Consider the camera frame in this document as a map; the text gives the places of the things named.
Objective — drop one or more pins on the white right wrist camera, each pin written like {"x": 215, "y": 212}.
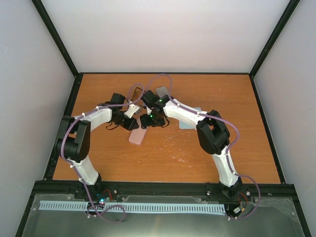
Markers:
{"x": 147, "y": 109}

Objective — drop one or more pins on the light blue slotted cable duct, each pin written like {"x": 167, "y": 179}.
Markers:
{"x": 141, "y": 208}

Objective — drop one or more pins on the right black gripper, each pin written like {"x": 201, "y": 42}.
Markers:
{"x": 145, "y": 123}

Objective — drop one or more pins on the grey glasses case teal lining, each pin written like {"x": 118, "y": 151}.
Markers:
{"x": 162, "y": 91}

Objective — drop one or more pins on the black frame glasses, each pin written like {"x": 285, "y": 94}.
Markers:
{"x": 137, "y": 91}

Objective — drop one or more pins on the pink glasses case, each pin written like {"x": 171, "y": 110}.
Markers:
{"x": 137, "y": 136}

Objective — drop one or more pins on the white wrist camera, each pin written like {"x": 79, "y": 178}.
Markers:
{"x": 147, "y": 109}
{"x": 132, "y": 110}

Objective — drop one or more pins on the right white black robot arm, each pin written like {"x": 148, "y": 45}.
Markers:
{"x": 213, "y": 135}

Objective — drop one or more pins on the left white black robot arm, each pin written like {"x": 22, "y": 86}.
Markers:
{"x": 72, "y": 142}

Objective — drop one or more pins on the light blue cloth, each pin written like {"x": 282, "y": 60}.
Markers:
{"x": 189, "y": 117}

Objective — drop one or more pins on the black cage frame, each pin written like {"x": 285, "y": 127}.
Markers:
{"x": 49, "y": 187}

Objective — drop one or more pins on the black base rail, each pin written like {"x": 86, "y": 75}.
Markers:
{"x": 207, "y": 191}

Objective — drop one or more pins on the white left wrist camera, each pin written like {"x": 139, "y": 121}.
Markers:
{"x": 132, "y": 110}

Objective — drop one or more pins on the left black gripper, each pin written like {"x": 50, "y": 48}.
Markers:
{"x": 130, "y": 126}

